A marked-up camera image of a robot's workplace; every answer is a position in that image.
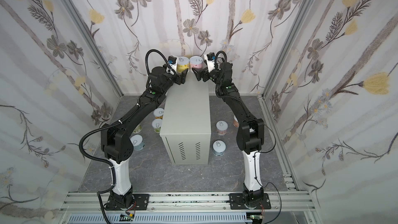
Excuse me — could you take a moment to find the yellow label can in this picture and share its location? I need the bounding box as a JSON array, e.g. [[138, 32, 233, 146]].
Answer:
[[177, 57, 190, 74]]

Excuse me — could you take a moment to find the pink label can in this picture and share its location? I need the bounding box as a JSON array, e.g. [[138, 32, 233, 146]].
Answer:
[[189, 56, 203, 69]]

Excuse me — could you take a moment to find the orange label can far left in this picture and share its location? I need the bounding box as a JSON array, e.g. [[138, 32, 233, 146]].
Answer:
[[153, 108, 164, 119]]

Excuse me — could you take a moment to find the green label can middle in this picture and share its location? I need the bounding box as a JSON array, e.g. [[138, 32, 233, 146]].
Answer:
[[151, 118, 163, 133]]

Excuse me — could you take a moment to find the green label can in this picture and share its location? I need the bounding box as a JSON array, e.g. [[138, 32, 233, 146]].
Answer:
[[133, 124, 143, 134], [151, 118, 163, 133]]

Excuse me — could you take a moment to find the white can beside cabinet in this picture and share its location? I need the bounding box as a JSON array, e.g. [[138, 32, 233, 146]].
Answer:
[[216, 120, 228, 136]]

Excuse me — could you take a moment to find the green label can leftmost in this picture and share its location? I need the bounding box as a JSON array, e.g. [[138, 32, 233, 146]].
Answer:
[[133, 124, 143, 134]]

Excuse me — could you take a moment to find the grey metal cabinet box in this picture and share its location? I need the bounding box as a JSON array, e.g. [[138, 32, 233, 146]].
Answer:
[[160, 72, 211, 165]]

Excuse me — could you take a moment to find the light blue can left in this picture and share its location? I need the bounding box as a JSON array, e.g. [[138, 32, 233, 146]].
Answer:
[[130, 134, 145, 151]]

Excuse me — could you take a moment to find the light blue can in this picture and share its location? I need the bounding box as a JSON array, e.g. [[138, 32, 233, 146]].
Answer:
[[212, 140, 226, 157], [130, 134, 145, 151]]

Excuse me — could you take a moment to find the light blue can right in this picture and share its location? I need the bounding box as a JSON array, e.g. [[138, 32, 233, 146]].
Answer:
[[212, 140, 226, 157]]

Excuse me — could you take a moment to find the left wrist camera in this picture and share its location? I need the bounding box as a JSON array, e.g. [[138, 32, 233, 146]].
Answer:
[[167, 56, 177, 74]]

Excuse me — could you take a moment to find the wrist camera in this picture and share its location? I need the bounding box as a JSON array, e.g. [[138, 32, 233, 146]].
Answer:
[[167, 56, 177, 74], [206, 52, 216, 73]]

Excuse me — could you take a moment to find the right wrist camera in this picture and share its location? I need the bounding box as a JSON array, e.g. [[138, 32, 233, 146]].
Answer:
[[206, 52, 216, 73]]

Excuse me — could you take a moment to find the black corrugated left cable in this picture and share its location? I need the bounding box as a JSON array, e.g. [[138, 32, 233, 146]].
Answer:
[[78, 121, 122, 194]]

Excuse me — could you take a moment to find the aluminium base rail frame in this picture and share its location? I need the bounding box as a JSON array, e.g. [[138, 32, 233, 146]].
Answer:
[[55, 174, 322, 224]]

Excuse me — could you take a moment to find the white slotted cable duct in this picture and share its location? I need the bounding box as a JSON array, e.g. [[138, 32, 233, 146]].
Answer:
[[66, 213, 252, 224]]

